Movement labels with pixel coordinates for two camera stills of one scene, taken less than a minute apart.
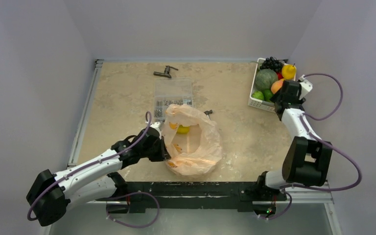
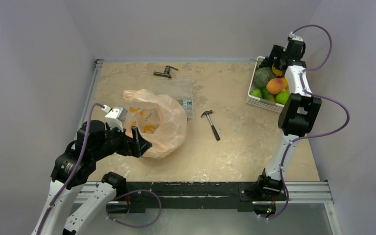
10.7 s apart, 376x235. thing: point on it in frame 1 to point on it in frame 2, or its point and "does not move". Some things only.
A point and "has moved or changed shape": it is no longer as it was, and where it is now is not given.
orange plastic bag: x=193 y=140 to x=161 y=119
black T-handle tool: x=166 y=72 does not move
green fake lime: x=183 y=129 has moved or changed shape
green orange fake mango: x=267 y=95 does not move
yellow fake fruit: x=289 y=72 has moved or changed shape
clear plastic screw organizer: x=171 y=91 does not move
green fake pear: x=258 y=94 does not move
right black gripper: x=280 y=97 to x=272 y=57
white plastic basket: x=269 y=106 does not move
